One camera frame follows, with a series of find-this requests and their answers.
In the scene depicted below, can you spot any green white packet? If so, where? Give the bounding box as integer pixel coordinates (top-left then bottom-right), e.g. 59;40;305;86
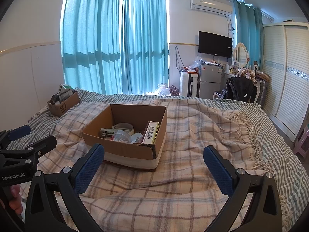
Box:
59;84;74;95

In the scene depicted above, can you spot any small brown cardboard box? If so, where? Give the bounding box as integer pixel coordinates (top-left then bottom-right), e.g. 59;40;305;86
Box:
48;91;81;117

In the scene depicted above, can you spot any brown patterned cloth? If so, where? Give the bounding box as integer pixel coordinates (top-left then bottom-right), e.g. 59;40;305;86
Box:
235;69;257;80

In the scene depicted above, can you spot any white plush toy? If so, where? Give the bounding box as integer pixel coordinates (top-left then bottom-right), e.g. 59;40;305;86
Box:
100;128;116;138

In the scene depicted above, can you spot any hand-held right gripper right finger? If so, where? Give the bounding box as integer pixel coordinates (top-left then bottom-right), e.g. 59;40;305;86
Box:
203;145;283;232

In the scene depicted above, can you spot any narrow turquoise curtain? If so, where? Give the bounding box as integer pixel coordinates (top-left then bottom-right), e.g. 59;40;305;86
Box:
234;0;264;70

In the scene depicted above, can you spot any white slatted wardrobe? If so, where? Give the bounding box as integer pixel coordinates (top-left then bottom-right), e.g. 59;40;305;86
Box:
261;22;309;143

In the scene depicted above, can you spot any silver small fridge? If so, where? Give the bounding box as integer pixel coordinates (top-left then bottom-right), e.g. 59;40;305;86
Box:
198;63;222;99

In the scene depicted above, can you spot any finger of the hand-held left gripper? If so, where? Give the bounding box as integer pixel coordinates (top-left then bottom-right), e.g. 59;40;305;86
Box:
0;125;31;148
0;135;58;161

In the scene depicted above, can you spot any green checked bed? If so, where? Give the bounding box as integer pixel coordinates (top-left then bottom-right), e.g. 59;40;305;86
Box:
0;89;309;232

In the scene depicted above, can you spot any pink plastic stool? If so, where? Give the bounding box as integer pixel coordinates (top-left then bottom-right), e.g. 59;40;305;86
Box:
293;126;309;156

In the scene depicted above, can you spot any black wall cable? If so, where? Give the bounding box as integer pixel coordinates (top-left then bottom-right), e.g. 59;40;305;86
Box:
175;45;184;72

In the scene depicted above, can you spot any black jacket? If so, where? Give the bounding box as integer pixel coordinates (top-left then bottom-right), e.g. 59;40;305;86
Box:
221;77;255;101

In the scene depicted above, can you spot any large cardboard box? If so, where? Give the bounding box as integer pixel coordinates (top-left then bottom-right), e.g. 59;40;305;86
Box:
81;104;168;172

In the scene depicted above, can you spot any white oval mirror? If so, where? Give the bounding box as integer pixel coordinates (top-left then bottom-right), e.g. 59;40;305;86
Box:
233;42;250;68

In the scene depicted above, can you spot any white suitcase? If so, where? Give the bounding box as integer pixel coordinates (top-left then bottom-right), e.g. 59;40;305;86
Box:
180;71;199;97

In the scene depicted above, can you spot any white air conditioner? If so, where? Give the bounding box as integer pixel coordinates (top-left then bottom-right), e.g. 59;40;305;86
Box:
190;0;234;15

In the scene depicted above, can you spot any white plastic bag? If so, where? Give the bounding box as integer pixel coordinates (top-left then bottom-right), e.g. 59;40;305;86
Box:
154;83;172;96

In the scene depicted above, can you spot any light green stapler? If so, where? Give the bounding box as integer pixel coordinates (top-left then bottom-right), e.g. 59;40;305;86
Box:
112;123;135;134

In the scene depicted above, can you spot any black wall television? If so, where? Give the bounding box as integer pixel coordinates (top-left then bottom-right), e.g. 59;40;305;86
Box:
198;31;233;58

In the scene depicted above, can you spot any person's left hand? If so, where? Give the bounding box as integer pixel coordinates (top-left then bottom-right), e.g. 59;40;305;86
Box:
8;185;24;215

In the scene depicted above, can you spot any wide turquoise curtain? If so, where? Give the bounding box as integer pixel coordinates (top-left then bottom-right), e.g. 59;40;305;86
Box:
60;0;125;95

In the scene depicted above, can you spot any air conditioner cable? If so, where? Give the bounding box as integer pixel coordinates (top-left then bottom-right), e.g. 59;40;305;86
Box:
227;14;236;39

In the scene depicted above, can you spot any light blue item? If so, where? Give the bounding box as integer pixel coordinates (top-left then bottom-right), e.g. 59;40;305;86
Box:
131;132;144;144

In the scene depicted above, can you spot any white green medicine box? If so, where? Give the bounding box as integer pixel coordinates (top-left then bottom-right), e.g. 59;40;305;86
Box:
141;121;160;144

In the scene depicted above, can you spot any clear plastic bag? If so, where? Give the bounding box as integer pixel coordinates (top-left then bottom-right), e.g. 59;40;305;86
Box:
188;55;202;70

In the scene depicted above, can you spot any clear plastic container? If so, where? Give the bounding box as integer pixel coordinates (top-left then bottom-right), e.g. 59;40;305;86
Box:
111;130;133;143

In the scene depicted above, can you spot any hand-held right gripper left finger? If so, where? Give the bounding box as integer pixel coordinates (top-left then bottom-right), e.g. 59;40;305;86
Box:
24;143;105;232

